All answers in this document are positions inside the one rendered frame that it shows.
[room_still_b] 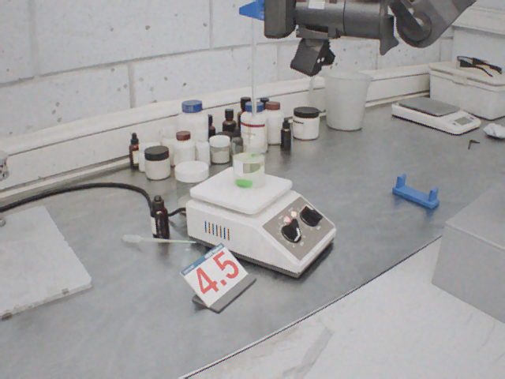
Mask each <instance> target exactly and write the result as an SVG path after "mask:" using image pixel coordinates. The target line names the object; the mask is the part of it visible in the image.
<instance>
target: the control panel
mask: <svg viewBox="0 0 505 379"><path fill-rule="evenodd" d="M305 205H310V203H308V202H307V201H306V200H305V199H304V198H303V197H301V196H300V197H298V198H297V199H296V200H294V201H293V202H292V203H290V204H289V205H288V206H286V207H285V208H284V209H283V210H282V211H281V212H279V213H278V214H276V215H275V216H274V217H272V218H271V219H270V220H268V221H267V222H266V223H265V224H264V225H263V226H262V228H263V229H264V230H265V231H266V232H267V233H269V234H270V235H271V236H272V237H273V238H274V239H275V240H277V241H278V242H279V243H280V244H281V245H282V246H283V247H285V248H286V249H287V250H288V251H289V252H290V253H291V254H293V255H294V256H295V257H296V258H297V259H298V260H299V261H300V260H301V259H302V258H303V257H304V256H305V255H306V254H307V253H308V252H309V251H310V250H311V249H312V248H313V247H314V246H315V245H316V244H317V243H318V242H319V241H320V240H321V239H322V238H323V237H324V236H325V235H326V234H327V233H328V232H329V231H330V230H331V229H332V228H333V227H334V225H333V224H332V223H331V222H330V221H328V220H327V219H326V218H325V217H324V216H323V215H322V216H323V219H322V220H321V221H320V222H319V223H318V224H317V225H316V226H315V227H310V226H308V225H306V224H305V223H304V222H303V221H302V220H301V218H300V212H301V211H302V209H303V208H304V207H305ZM310 206H311V205H310ZM311 207H312V206H311ZM312 208H313V207H312ZM314 209H315V208H314ZM315 210H316V209H315ZM291 212H295V213H296V216H293V215H292V213H291ZM286 217H288V218H289V219H290V221H291V220H292V219H296V220H297V221H298V224H299V227H300V231H301V241H300V242H298V243H292V242H289V241H287V240H286V239H285V238H284V237H283V236H282V232H281V230H282V227H283V226H284V225H287V224H289V223H290V221H289V222H288V221H286V220H285V218H286Z"/></svg>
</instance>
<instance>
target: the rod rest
mask: <svg viewBox="0 0 505 379"><path fill-rule="evenodd" d="M405 182H406V174H405V173H404V174H402V177H401V176H397V182H396V186H394V187H393V188H392V193H396V194H398V195H400V196H402V197H405V198H407V199H409V200H412V201H414V202H417V203H418V204H420V205H424V206H425V207H428V208H434V207H436V206H437V205H439V204H440V199H438V198H437V194H438V189H439V187H438V186H436V187H435V188H434V189H430V192H429V195H428V194H426V193H423V192H421V191H419V190H416V189H414V188H411V187H409V186H406V185H405Z"/></svg>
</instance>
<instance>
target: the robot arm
mask: <svg viewBox="0 0 505 379"><path fill-rule="evenodd" d="M476 1H478V0H256V1H254V2H250V3H249V4H246V5H244V6H241V7H239V15H242V16H245V17H251V18H254V19H257V20H260V21H263V22H264V36H265V37H266V38H268V39H282V38H286V37H288V36H289V35H290V34H292V32H294V30H295V29H296V32H295V34H296V38H302V39H301V41H300V43H299V44H298V47H297V51H296V53H295V56H294V59H292V60H291V62H290V68H291V69H294V70H296V71H298V72H300V73H303V74H304V75H307V76H309V77H313V76H316V75H317V74H318V73H319V72H320V71H321V70H322V66H330V65H333V62H334V60H335V57H336V55H335V54H334V53H333V52H332V51H331V49H330V47H331V45H330V43H331V42H332V40H333V39H335V38H336V40H340V38H341V36H348V37H355V38H363V39H377V40H379V42H380V48H379V50H380V55H382V56H384V55H385V54H386V53H387V52H388V51H389V50H390V49H392V48H394V47H397V46H398V45H399V41H398V40H397V39H396V38H395V36H394V30H395V26H396V30H397V33H398V35H399V37H400V38H401V39H402V40H403V41H404V42H405V43H406V44H408V45H410V46H411V47H416V48H426V47H428V46H431V45H432V44H434V42H436V41H437V40H438V38H440V37H441V35H442V34H443V33H444V32H445V31H446V30H447V29H448V28H449V27H450V26H451V25H452V24H453V23H454V22H455V21H456V20H457V18H458V17H459V16H460V15H461V14H462V13H463V12H464V11H465V10H466V9H467V8H468V7H471V6H472V4H474V3H475V2H476ZM388 6H389V8H390V9H391V11H392V13H393V14H394V15H391V14H388ZM395 18H396V22H395ZM297 25H298V28H296V26H297Z"/></svg>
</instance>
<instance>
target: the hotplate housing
mask: <svg viewBox="0 0 505 379"><path fill-rule="evenodd" d="M300 196H301V197H302V195H300V194H299V193H296V192H295V191H293V190H288V191H287V192H285V193H284V194H283V195H282V196H280V197H279V198H277V199H276V200H275V201H273V202H271V203H270V204H269V205H268V206H267V207H265V208H263V209H262V210H261V211H259V212H258V213H256V214H246V213H243V212H239V211H236V210H233V209H230V208H226V207H223V206H220V205H215V204H212V203H210V202H207V201H202V200H200V199H197V198H193V199H192V200H191V201H188V203H186V215H187V227H188V234H189V235H190V236H189V237H190V238H195V239H198V240H200V241H202V243H203V244H204V245H205V246H208V247H211V248H215V247H216V246H217V245H218V244H220V243H222V244H223V245H224V246H225V247H226V248H227V249H228V250H229V252H230V253H231V254H232V255H233V256H235V257H239V258H241V259H244V260H247V261H250V262H252V263H255V264H258V265H261V266H264V267H266V268H270V269H273V270H275V271H278V272H282V273H285V274H287V275H289V276H293V277H296V278H298V277H299V276H300V274H302V273H303V271H304V270H306V269H307V267H309V266H310V265H311V263H313V262H314V260H315V259H317V257H318V256H319V255H320V254H321V253H322V252H323V251H324V250H325V249H326V248H327V247H328V246H329V245H330V243H331V242H332V241H333V240H334V237H335V236H336V229H335V225H334V224H333V223H332V224H333V225H334V227H333V228H332V229H331V230H330V231H329V232H328V233H327V234H326V235H325V236H324V237H323V238H322V239H321V240H320V241H319V242H318V243H317V244H316V245H315V246H314V247H313V248H312V249H311V250H310V251H309V252H308V253H307V254H306V255H305V256H304V257H303V258H302V259H301V260H300V261H299V260H298V259H297V258H296V257H295V256H294V255H293V254H291V253H290V252H289V251H288V250H287V249H286V248H285V247H283V246H282V245H281V244H280V243H279V242H278V241H277V240H275V239H274V238H273V237H272V236H271V235H270V234H269V233H267V232H266V231H265V230H264V229H263V228H262V226H263V225H264V224H265V223H266V222H267V221H268V220H270V219H271V218H272V217H274V216H275V215H276V214H278V213H279V212H281V211H282V210H283V209H284V208H285V207H286V206H288V205H289V204H290V203H292V202H293V201H294V200H296V199H297V198H298V197H300ZM307 202H308V201H307ZM313 207H314V206H313ZM314 208H315V207H314ZM316 210H317V209H316ZM317 211H318V210H317ZM318 212H319V211H318ZM320 214H321V215H323V214H322V213H321V212H320ZM323 216H324V215H323ZM324 217H325V216H324ZM325 218H326V217H325ZM326 219H327V218H326ZM327 220H328V221H330V220H329V219H327ZM330 222H331V221H330Z"/></svg>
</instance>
